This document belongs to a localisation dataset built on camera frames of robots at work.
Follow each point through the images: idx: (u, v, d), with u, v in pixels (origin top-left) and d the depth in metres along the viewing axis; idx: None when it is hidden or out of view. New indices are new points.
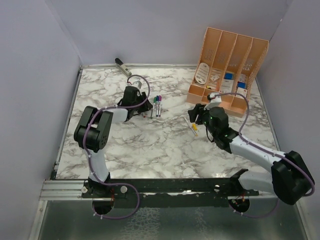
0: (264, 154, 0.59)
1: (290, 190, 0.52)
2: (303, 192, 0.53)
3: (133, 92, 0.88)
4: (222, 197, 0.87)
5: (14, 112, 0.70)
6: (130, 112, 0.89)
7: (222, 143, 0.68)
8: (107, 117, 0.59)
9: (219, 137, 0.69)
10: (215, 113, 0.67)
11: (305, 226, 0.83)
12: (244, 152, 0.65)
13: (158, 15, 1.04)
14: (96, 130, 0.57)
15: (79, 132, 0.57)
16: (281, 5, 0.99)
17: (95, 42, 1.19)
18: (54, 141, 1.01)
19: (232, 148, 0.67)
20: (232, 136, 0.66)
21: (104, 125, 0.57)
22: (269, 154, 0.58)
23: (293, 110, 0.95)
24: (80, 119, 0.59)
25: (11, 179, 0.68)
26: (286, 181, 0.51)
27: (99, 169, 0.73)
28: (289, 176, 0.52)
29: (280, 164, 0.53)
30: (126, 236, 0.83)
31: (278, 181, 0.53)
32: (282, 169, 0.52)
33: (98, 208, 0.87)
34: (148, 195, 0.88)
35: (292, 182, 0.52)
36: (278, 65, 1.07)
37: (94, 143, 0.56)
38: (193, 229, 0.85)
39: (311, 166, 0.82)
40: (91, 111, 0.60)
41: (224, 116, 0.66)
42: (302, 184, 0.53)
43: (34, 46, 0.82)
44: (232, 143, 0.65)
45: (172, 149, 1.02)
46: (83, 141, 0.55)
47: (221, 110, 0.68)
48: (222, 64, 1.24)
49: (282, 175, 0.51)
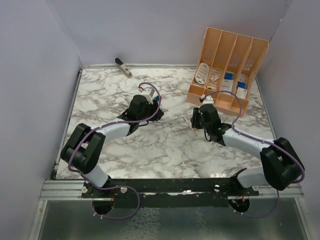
0: (254, 142, 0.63)
1: (280, 175, 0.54)
2: (292, 177, 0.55)
3: (140, 103, 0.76)
4: (222, 197, 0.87)
5: (14, 112, 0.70)
6: (133, 126, 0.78)
7: (216, 136, 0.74)
8: (96, 142, 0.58)
9: (213, 131, 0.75)
10: (205, 107, 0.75)
11: (305, 226, 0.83)
12: (236, 143, 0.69)
13: (158, 15, 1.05)
14: (83, 153, 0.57)
15: (66, 153, 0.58)
16: (281, 5, 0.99)
17: (96, 42, 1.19)
18: (54, 141, 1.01)
19: (225, 140, 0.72)
20: (225, 129, 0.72)
21: (91, 151, 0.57)
22: (259, 141, 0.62)
23: (293, 110, 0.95)
24: (71, 138, 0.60)
25: (11, 179, 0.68)
26: (274, 166, 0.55)
27: (95, 179, 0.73)
28: (277, 161, 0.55)
29: (269, 150, 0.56)
30: (126, 236, 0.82)
31: (268, 167, 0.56)
32: (270, 154, 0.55)
33: (98, 208, 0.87)
34: (148, 195, 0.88)
35: (281, 167, 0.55)
36: (278, 65, 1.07)
37: (80, 167, 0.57)
38: (193, 229, 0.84)
39: (311, 166, 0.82)
40: (83, 130, 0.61)
41: (212, 109, 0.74)
42: (291, 169, 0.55)
43: (34, 45, 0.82)
44: (225, 134, 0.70)
45: (172, 149, 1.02)
46: (68, 163, 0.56)
47: (210, 105, 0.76)
48: (222, 64, 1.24)
49: (270, 160, 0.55)
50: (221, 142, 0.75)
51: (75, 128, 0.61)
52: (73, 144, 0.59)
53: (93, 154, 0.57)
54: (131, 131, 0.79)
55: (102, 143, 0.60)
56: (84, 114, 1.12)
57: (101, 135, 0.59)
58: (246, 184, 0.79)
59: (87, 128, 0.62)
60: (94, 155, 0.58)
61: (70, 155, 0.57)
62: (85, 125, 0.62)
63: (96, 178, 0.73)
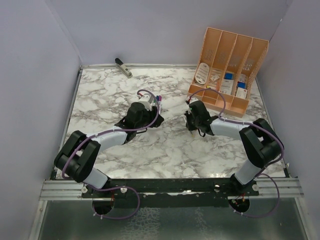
0: (235, 125, 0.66)
1: (259, 152, 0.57)
2: (272, 154, 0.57)
3: (137, 111, 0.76)
4: (222, 197, 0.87)
5: (14, 112, 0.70)
6: (130, 134, 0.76)
7: (205, 127, 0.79)
8: (90, 151, 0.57)
9: (202, 124, 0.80)
10: (193, 102, 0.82)
11: (305, 226, 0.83)
12: (224, 131, 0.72)
13: (158, 15, 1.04)
14: (77, 161, 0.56)
15: (60, 161, 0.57)
16: (281, 5, 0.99)
17: (95, 41, 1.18)
18: (54, 140, 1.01)
19: (213, 130, 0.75)
20: (212, 119, 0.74)
21: (86, 159, 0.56)
22: (240, 124, 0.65)
23: (293, 110, 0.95)
24: (65, 145, 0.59)
25: (11, 179, 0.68)
26: (253, 143, 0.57)
27: (94, 182, 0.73)
28: (256, 138, 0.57)
29: (247, 129, 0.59)
30: (126, 236, 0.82)
31: (247, 145, 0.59)
32: (248, 132, 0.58)
33: (98, 208, 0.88)
34: (148, 195, 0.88)
35: (259, 144, 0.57)
36: (278, 64, 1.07)
37: (73, 174, 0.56)
38: (193, 229, 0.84)
39: (311, 166, 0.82)
40: (78, 137, 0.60)
41: (199, 102, 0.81)
42: (270, 146, 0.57)
43: (34, 45, 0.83)
44: (213, 123, 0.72)
45: (172, 149, 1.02)
46: (62, 171, 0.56)
47: (197, 100, 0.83)
48: (222, 64, 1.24)
49: (249, 138, 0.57)
50: (211, 133, 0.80)
51: (70, 136, 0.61)
52: (67, 152, 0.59)
53: (87, 164, 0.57)
54: (127, 139, 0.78)
55: (97, 152, 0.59)
56: (84, 114, 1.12)
57: (96, 143, 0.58)
58: (244, 181, 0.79)
59: (82, 136, 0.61)
60: (88, 164, 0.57)
61: (64, 163, 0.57)
62: (81, 132, 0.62)
63: (94, 181, 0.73)
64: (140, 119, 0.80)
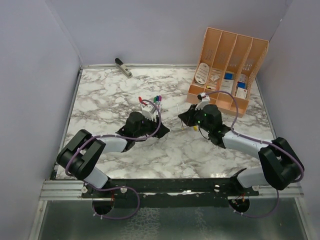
0: (252, 143, 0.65)
1: (280, 174, 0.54)
2: (292, 177, 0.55)
3: (135, 122, 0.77)
4: (222, 197, 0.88)
5: (14, 112, 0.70)
6: (129, 143, 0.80)
7: (216, 139, 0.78)
8: (96, 148, 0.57)
9: (213, 134, 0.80)
10: (209, 110, 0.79)
11: (305, 226, 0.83)
12: (237, 145, 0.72)
13: (158, 15, 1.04)
14: (80, 159, 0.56)
15: (63, 157, 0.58)
16: (281, 5, 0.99)
17: (95, 41, 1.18)
18: (54, 140, 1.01)
19: (225, 143, 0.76)
20: (225, 132, 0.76)
21: (90, 156, 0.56)
22: (257, 142, 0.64)
23: (293, 110, 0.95)
24: (70, 142, 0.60)
25: (11, 179, 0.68)
26: (273, 165, 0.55)
27: (94, 182, 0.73)
28: (276, 160, 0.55)
29: (267, 149, 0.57)
30: (126, 236, 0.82)
31: (267, 166, 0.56)
32: (268, 153, 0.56)
33: (98, 208, 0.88)
34: (148, 195, 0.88)
35: (279, 166, 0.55)
36: (278, 65, 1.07)
37: (75, 172, 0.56)
38: (193, 229, 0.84)
39: (310, 166, 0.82)
40: (83, 136, 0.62)
41: (216, 111, 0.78)
42: (291, 169, 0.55)
43: (34, 45, 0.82)
44: (225, 137, 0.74)
45: (172, 149, 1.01)
46: (65, 168, 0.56)
47: (213, 108, 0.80)
48: (222, 64, 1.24)
49: (269, 159, 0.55)
50: (222, 145, 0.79)
51: (77, 133, 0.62)
52: (72, 149, 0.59)
53: (91, 161, 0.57)
54: (126, 148, 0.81)
55: (101, 150, 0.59)
56: (84, 114, 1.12)
57: (102, 142, 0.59)
58: (246, 184, 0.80)
59: (87, 135, 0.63)
60: (91, 162, 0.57)
61: (67, 160, 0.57)
62: (86, 131, 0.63)
63: (95, 181, 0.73)
64: (139, 128, 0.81)
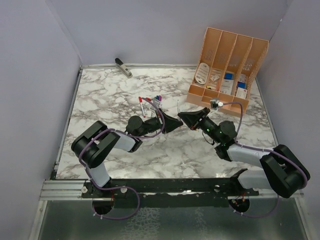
0: (255, 152, 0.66)
1: (284, 181, 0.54)
2: (297, 184, 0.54)
3: (135, 130, 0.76)
4: (222, 197, 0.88)
5: (14, 111, 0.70)
6: (136, 145, 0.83)
7: (222, 153, 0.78)
8: (110, 139, 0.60)
9: (219, 146, 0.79)
10: (227, 129, 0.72)
11: (305, 226, 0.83)
12: (241, 156, 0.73)
13: (158, 15, 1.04)
14: (94, 147, 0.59)
15: (79, 143, 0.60)
16: (281, 5, 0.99)
17: (95, 41, 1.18)
18: (54, 141, 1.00)
19: (230, 155, 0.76)
20: (230, 144, 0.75)
21: (104, 145, 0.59)
22: (259, 150, 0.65)
23: (294, 110, 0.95)
24: (87, 131, 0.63)
25: (12, 179, 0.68)
26: (276, 172, 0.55)
27: (97, 177, 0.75)
28: (278, 167, 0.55)
29: (269, 156, 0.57)
30: (126, 236, 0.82)
31: (270, 174, 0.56)
32: (270, 161, 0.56)
33: (98, 208, 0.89)
34: (148, 195, 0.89)
35: (283, 172, 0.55)
36: (278, 65, 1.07)
37: (88, 159, 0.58)
38: (193, 229, 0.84)
39: (310, 166, 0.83)
40: (99, 126, 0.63)
41: (234, 133, 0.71)
42: (295, 175, 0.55)
43: (34, 44, 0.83)
44: (230, 150, 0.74)
45: (172, 149, 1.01)
46: (79, 155, 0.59)
47: (231, 126, 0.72)
48: (222, 64, 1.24)
49: (271, 166, 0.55)
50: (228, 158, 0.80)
51: (93, 124, 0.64)
52: (87, 138, 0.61)
53: (104, 151, 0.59)
54: (133, 149, 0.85)
55: (115, 142, 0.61)
56: (84, 114, 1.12)
57: (116, 134, 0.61)
58: (247, 185, 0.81)
59: (103, 126, 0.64)
60: (104, 153, 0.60)
61: (81, 148, 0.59)
62: (103, 123, 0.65)
63: (97, 177, 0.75)
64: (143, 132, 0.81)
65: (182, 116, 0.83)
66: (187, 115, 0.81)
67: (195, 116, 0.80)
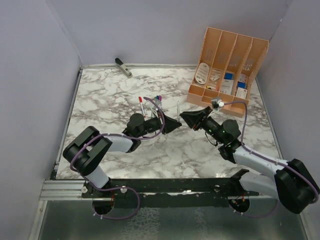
0: (267, 163, 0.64)
1: (296, 198, 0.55)
2: (308, 200, 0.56)
3: (135, 127, 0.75)
4: (222, 197, 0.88)
5: (14, 111, 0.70)
6: (134, 145, 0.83)
7: (226, 154, 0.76)
8: (102, 146, 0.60)
9: (223, 147, 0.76)
10: (230, 127, 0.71)
11: (305, 226, 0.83)
12: (248, 163, 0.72)
13: (158, 15, 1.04)
14: (85, 155, 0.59)
15: (70, 150, 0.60)
16: (281, 5, 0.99)
17: (95, 41, 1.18)
18: (54, 141, 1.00)
19: (236, 157, 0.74)
20: (235, 146, 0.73)
21: (95, 153, 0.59)
22: (272, 163, 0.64)
23: (294, 110, 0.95)
24: (77, 137, 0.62)
25: (12, 179, 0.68)
26: (290, 189, 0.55)
27: (95, 180, 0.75)
28: (292, 184, 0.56)
29: (283, 173, 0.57)
30: (126, 236, 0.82)
31: (283, 190, 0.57)
32: (284, 178, 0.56)
33: (98, 208, 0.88)
34: (148, 195, 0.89)
35: (296, 190, 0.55)
36: (278, 65, 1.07)
37: (79, 167, 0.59)
38: (193, 229, 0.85)
39: (310, 166, 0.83)
40: (91, 132, 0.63)
41: (237, 131, 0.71)
42: (307, 192, 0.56)
43: (34, 45, 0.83)
44: (236, 153, 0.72)
45: (172, 149, 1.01)
46: (70, 162, 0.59)
47: (234, 124, 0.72)
48: (222, 64, 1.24)
49: (285, 184, 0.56)
50: (232, 160, 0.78)
51: (85, 129, 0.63)
52: (78, 145, 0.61)
53: (95, 158, 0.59)
54: (131, 148, 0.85)
55: (107, 149, 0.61)
56: (84, 114, 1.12)
57: (108, 141, 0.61)
58: (247, 187, 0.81)
59: (95, 132, 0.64)
60: (96, 159, 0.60)
61: (72, 155, 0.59)
62: (94, 128, 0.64)
63: (96, 180, 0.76)
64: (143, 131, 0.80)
65: (184, 116, 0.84)
66: (188, 115, 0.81)
67: (196, 117, 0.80)
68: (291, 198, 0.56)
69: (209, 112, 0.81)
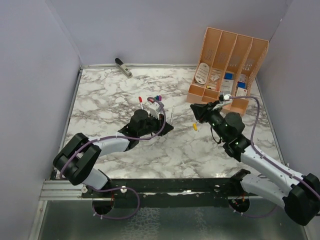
0: (280, 174, 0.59)
1: (304, 212, 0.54)
2: (313, 212, 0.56)
3: (140, 121, 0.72)
4: (222, 197, 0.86)
5: (14, 111, 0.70)
6: (132, 142, 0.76)
7: (231, 151, 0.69)
8: (90, 154, 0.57)
9: (227, 144, 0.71)
10: (232, 120, 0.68)
11: (305, 226, 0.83)
12: (255, 165, 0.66)
13: (158, 15, 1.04)
14: (75, 164, 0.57)
15: (60, 160, 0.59)
16: (281, 5, 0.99)
17: (95, 41, 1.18)
18: (54, 141, 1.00)
19: (242, 158, 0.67)
20: (242, 143, 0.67)
21: (84, 163, 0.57)
22: (286, 175, 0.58)
23: (294, 110, 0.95)
24: (66, 146, 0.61)
25: (11, 179, 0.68)
26: (302, 206, 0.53)
27: (93, 183, 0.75)
28: (305, 201, 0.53)
29: (298, 189, 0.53)
30: (126, 236, 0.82)
31: (293, 203, 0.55)
32: (300, 195, 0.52)
33: (98, 208, 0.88)
34: (148, 195, 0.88)
35: (307, 205, 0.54)
36: (278, 65, 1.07)
37: (70, 177, 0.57)
38: (193, 229, 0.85)
39: (310, 166, 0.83)
40: (80, 140, 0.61)
41: (240, 124, 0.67)
42: (314, 205, 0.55)
43: (34, 45, 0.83)
44: (245, 154, 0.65)
45: (172, 149, 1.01)
46: (60, 172, 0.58)
47: (237, 117, 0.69)
48: (222, 64, 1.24)
49: (299, 201, 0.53)
50: (238, 159, 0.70)
51: (73, 137, 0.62)
52: (67, 153, 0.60)
53: (85, 167, 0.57)
54: (129, 147, 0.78)
55: (96, 156, 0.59)
56: (84, 114, 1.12)
57: (97, 148, 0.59)
58: (248, 190, 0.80)
59: (84, 139, 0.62)
60: (86, 168, 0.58)
61: (63, 165, 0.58)
62: (83, 135, 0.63)
63: (93, 183, 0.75)
64: (144, 128, 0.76)
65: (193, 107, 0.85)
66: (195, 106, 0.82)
67: (202, 109, 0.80)
68: (299, 210, 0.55)
69: (215, 107, 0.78)
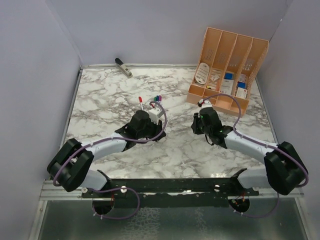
0: (257, 147, 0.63)
1: (284, 179, 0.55)
2: (296, 182, 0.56)
3: (141, 119, 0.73)
4: (222, 197, 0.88)
5: (14, 111, 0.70)
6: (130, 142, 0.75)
7: (217, 138, 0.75)
8: (83, 161, 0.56)
9: (212, 134, 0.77)
10: (204, 110, 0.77)
11: (305, 226, 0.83)
12: (238, 146, 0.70)
13: (158, 15, 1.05)
14: (69, 171, 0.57)
15: (53, 167, 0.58)
16: (281, 5, 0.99)
17: (95, 41, 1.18)
18: (54, 141, 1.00)
19: (227, 143, 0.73)
20: (226, 132, 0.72)
21: (77, 169, 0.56)
22: (262, 146, 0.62)
23: (294, 110, 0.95)
24: (59, 153, 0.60)
25: (11, 179, 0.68)
26: (279, 171, 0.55)
27: (93, 184, 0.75)
28: (281, 165, 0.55)
29: (273, 155, 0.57)
30: (126, 236, 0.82)
31: (271, 172, 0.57)
32: (274, 159, 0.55)
33: (98, 208, 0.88)
34: (148, 195, 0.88)
35: (285, 171, 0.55)
36: (278, 65, 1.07)
37: (64, 183, 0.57)
38: (193, 229, 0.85)
39: (310, 166, 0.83)
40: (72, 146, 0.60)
41: (211, 111, 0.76)
42: (295, 173, 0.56)
43: (34, 45, 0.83)
44: (227, 137, 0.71)
45: (172, 149, 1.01)
46: (53, 179, 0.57)
47: (210, 108, 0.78)
48: (222, 64, 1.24)
49: (275, 165, 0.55)
50: (224, 145, 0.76)
51: (65, 143, 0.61)
52: (60, 160, 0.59)
53: (78, 174, 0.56)
54: (127, 147, 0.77)
55: (90, 162, 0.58)
56: (84, 114, 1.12)
57: (89, 154, 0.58)
58: (247, 185, 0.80)
59: (77, 145, 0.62)
60: (80, 174, 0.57)
61: (56, 171, 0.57)
62: (76, 141, 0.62)
63: (93, 184, 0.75)
64: (143, 129, 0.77)
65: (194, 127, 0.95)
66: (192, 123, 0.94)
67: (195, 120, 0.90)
68: (279, 179, 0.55)
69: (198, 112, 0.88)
